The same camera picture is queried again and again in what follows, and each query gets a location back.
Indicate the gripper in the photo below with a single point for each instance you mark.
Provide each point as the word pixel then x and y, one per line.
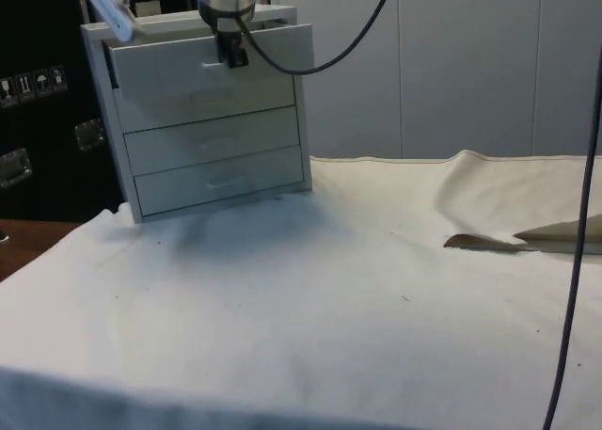
pixel 230 37

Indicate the white drawer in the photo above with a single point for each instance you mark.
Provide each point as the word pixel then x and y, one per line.
pixel 164 63

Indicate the white chest of drawers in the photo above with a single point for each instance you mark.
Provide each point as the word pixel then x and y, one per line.
pixel 211 157

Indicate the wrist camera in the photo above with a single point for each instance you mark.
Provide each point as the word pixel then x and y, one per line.
pixel 110 13

